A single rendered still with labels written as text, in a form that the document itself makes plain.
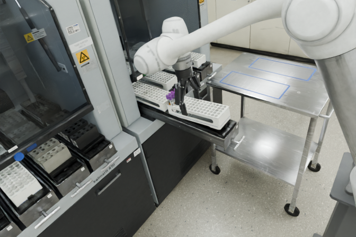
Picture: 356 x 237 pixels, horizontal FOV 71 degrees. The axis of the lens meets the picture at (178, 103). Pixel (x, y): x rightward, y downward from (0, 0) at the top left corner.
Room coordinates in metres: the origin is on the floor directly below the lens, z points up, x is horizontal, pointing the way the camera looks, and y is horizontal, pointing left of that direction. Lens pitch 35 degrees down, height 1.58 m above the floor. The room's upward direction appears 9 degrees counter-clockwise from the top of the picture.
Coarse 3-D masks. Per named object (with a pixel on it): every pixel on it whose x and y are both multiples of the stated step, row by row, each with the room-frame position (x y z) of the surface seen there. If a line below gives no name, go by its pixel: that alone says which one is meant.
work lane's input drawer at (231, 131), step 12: (144, 108) 1.10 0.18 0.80; (156, 108) 1.06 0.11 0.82; (168, 120) 0.99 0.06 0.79; (180, 120) 0.95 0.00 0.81; (228, 120) 0.89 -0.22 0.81; (192, 132) 0.89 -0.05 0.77; (204, 132) 0.84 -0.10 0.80; (216, 132) 0.81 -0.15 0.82; (228, 132) 0.81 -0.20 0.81; (228, 144) 0.80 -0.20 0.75
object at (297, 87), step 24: (240, 72) 1.29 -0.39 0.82; (264, 72) 1.24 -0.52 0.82; (288, 72) 1.20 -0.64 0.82; (312, 72) 1.17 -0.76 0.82; (264, 96) 1.02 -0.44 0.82; (288, 96) 0.99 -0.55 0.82; (312, 96) 0.96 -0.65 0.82; (240, 120) 1.48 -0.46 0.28; (312, 120) 0.83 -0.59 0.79; (240, 144) 1.23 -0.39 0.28; (264, 144) 1.19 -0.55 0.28; (288, 144) 1.16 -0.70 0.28; (312, 144) 1.13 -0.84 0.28; (216, 168) 1.22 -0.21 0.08; (264, 168) 1.00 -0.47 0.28; (288, 168) 0.97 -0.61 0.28; (312, 168) 1.13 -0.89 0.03
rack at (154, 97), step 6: (132, 84) 1.26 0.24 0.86; (138, 84) 1.25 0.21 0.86; (144, 84) 1.25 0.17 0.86; (138, 90) 1.19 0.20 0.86; (144, 90) 1.17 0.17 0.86; (150, 90) 1.16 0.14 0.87; (156, 90) 1.16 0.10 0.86; (162, 90) 1.15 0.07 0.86; (138, 96) 1.18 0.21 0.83; (144, 96) 1.12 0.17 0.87; (150, 96) 1.11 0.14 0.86; (156, 96) 1.10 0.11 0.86; (162, 96) 1.09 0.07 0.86; (144, 102) 1.12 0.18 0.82; (150, 102) 1.14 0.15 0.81; (156, 102) 1.06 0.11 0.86; (162, 102) 1.04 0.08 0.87; (162, 108) 1.03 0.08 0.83
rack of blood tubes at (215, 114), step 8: (184, 96) 1.05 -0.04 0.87; (168, 104) 1.01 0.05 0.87; (192, 104) 0.97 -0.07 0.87; (200, 104) 0.95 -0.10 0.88; (208, 104) 0.93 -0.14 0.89; (216, 104) 0.92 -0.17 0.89; (176, 112) 0.98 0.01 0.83; (192, 112) 0.90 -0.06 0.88; (200, 112) 0.89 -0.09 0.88; (208, 112) 0.87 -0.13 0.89; (216, 112) 0.86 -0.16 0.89; (224, 112) 0.85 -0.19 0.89; (192, 120) 0.90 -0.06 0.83; (200, 120) 0.87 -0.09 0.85; (208, 120) 0.89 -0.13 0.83; (216, 120) 0.82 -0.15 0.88; (224, 120) 0.84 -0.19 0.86; (216, 128) 0.82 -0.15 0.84
